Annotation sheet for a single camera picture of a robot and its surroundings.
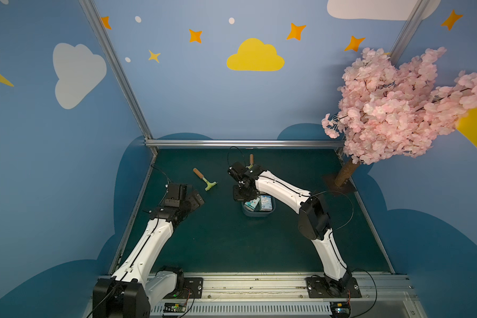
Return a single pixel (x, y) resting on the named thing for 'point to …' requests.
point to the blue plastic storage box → (257, 212)
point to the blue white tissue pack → (265, 203)
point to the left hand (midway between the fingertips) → (194, 198)
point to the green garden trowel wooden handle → (251, 161)
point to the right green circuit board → (339, 309)
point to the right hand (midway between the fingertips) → (240, 197)
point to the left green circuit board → (175, 307)
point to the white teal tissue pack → (250, 205)
